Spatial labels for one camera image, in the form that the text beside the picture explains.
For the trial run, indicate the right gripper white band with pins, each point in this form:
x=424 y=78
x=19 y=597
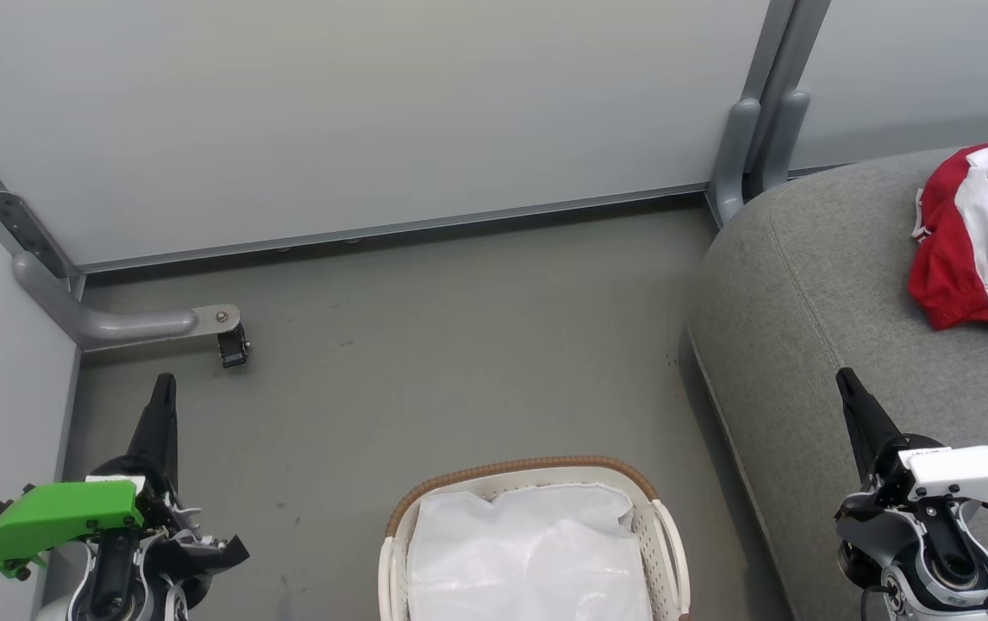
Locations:
x=968 y=474

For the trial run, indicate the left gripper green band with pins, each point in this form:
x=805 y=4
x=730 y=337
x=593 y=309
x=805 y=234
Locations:
x=63 y=517

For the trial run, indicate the red jersey with white trim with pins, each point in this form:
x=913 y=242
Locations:
x=964 y=259

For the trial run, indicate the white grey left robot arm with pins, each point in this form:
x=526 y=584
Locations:
x=53 y=612

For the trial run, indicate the white laundry basket brown rim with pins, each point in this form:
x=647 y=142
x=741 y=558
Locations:
x=662 y=535

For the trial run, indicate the white plastic basket liner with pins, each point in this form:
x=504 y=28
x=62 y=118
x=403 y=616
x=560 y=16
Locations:
x=528 y=552

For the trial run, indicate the black caster wheel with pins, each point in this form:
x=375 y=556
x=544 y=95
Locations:
x=234 y=347

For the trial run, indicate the grey partition foot bar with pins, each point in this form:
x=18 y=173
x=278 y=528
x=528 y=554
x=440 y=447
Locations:
x=123 y=325

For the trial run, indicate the grey fabric sofa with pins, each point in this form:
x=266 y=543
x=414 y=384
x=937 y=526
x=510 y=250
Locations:
x=813 y=302

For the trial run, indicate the grey hinged partition post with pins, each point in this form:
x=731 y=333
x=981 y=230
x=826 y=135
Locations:
x=15 y=220

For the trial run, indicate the grey partition bottom rail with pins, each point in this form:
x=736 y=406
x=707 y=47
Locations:
x=390 y=228

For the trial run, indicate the grey metal partition post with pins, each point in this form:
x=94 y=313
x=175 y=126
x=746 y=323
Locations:
x=770 y=95

